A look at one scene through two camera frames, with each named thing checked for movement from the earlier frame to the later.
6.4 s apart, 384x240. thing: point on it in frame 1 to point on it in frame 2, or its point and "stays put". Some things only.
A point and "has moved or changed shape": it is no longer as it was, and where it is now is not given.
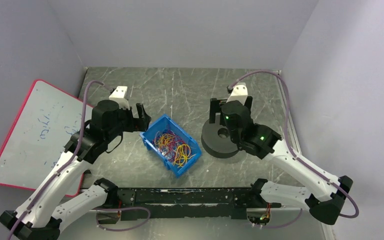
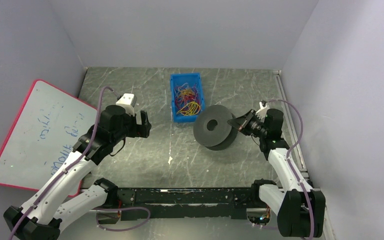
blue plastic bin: x=178 y=150 to x=177 y=79
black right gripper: x=218 y=108 to x=246 y=121
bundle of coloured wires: x=176 y=149 to x=187 y=100
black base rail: x=184 y=203 stays put
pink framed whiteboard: x=39 y=137 stays put
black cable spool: x=215 y=140 has moved or changed shape
